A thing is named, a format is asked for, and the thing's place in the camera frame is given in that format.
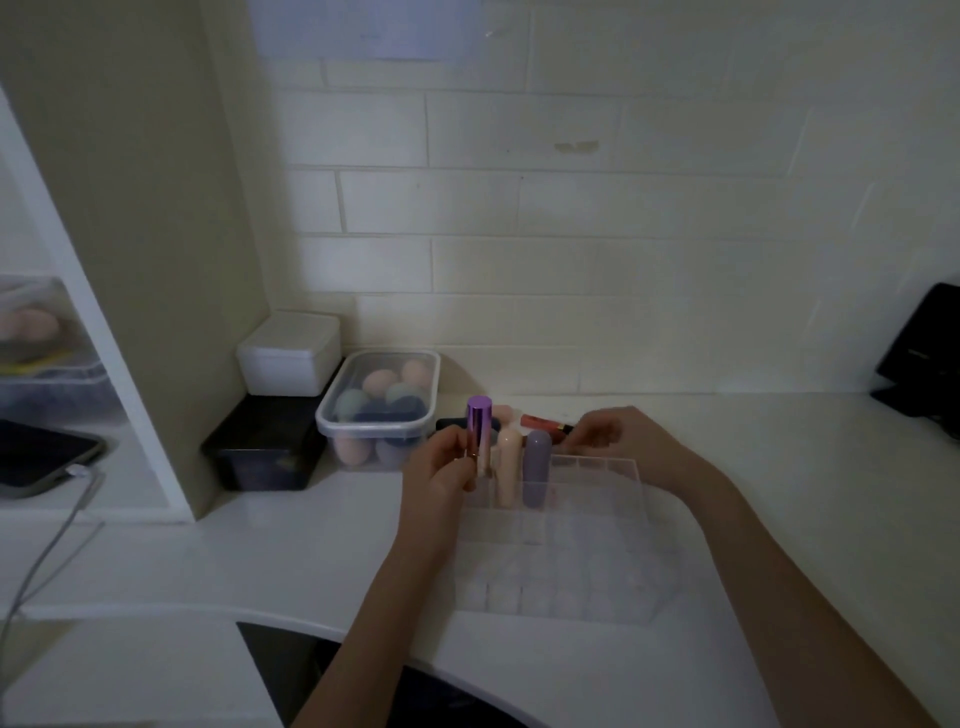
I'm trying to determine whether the person's right hand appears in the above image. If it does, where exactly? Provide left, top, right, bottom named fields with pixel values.
left=558, top=406, right=711, bottom=497

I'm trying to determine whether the person's left hand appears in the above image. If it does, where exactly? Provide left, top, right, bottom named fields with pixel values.
left=396, top=432, right=482, bottom=546

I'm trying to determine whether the purple lipstick tube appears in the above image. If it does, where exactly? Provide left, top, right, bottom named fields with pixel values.
left=465, top=396, right=495, bottom=481

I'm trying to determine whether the person's left forearm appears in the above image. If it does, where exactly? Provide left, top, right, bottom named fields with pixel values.
left=291, top=517, right=466, bottom=728

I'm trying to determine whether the person's right forearm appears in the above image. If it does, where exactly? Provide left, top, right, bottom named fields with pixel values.
left=660, top=465, right=940, bottom=728

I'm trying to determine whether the peach cosmetic tube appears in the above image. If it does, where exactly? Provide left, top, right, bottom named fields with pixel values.
left=494, top=426, right=523, bottom=508

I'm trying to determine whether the lavender cosmetic tube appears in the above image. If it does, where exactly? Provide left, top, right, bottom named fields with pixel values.
left=522, top=429, right=553, bottom=509

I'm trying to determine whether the pile of coloured makeup sponges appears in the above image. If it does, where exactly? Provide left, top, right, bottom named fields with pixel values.
left=333, top=359, right=434, bottom=471

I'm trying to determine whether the clear acrylic lipstick organizer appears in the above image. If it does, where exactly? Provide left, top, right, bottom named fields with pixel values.
left=452, top=448, right=688, bottom=625

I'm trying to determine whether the clear lidded plastic container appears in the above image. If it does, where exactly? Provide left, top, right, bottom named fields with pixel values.
left=315, top=348, right=442, bottom=474

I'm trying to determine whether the white lidded box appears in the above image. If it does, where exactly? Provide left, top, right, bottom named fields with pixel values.
left=236, top=312, right=343, bottom=398

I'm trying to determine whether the black plastic box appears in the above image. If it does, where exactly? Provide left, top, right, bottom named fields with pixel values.
left=200, top=393, right=329, bottom=494

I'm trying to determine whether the black stand device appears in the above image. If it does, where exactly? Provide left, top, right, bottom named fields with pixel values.
left=869, top=282, right=960, bottom=442

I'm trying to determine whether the white shelf unit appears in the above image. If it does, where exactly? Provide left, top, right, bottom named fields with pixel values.
left=0, top=0, right=273, bottom=525

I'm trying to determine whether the dark smartphone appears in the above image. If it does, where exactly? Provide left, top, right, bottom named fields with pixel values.
left=0, top=418, right=108, bottom=501

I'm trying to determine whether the clear storage bin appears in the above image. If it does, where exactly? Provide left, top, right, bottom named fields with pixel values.
left=0, top=273, right=121, bottom=429

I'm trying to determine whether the white paper sheet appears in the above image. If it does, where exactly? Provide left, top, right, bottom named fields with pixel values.
left=249, top=0, right=490, bottom=63

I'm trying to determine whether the peach makeup sponge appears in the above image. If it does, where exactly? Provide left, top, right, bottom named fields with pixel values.
left=0, top=308, right=62, bottom=344

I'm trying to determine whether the grey charging cable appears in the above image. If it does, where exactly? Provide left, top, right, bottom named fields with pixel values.
left=0, top=465, right=105, bottom=627

